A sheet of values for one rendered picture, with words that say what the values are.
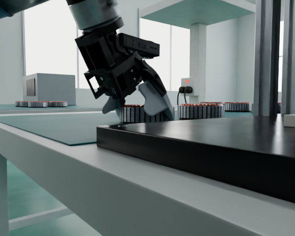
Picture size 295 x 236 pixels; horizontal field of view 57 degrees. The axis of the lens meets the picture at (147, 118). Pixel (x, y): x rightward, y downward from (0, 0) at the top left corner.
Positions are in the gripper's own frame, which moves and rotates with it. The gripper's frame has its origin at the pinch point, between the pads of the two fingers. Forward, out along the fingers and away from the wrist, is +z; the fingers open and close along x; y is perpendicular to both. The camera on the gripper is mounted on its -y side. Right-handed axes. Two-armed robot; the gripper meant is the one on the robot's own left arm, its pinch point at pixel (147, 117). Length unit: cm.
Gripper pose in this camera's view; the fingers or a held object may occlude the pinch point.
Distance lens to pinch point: 55.7
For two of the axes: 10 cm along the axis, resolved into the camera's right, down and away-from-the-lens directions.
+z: 3.2, 8.3, 4.5
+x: 7.8, 0.4, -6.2
